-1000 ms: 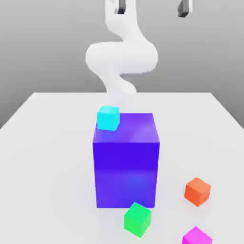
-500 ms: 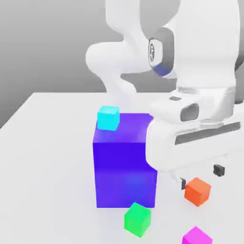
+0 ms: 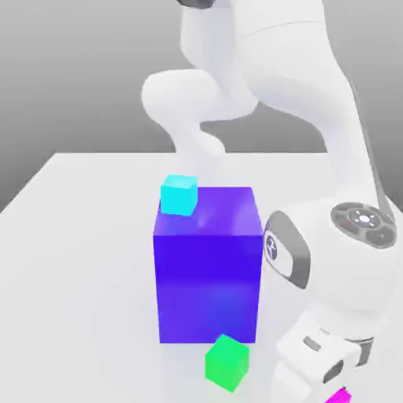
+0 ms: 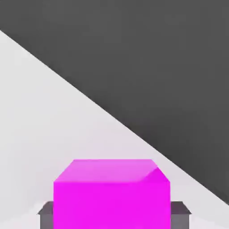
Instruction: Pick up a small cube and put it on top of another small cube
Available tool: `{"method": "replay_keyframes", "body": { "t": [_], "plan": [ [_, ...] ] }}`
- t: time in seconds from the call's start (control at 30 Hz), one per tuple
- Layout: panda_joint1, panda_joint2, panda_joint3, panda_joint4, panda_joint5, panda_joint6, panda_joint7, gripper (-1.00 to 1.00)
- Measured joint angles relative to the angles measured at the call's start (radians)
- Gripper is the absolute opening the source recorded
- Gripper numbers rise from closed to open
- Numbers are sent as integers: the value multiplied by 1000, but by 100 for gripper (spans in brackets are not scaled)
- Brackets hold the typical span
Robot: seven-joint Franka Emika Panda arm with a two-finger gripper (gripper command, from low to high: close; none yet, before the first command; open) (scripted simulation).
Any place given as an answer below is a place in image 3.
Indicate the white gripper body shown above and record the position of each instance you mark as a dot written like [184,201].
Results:
[296,385]

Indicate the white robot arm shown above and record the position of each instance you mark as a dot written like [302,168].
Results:
[283,78]

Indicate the small magenta cube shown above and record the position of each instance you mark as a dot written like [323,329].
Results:
[338,397]

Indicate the small green cube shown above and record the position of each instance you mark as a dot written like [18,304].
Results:
[225,365]

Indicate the small cyan cube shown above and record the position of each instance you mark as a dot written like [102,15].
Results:
[178,196]

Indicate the large blue box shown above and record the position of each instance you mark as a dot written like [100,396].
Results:
[207,277]

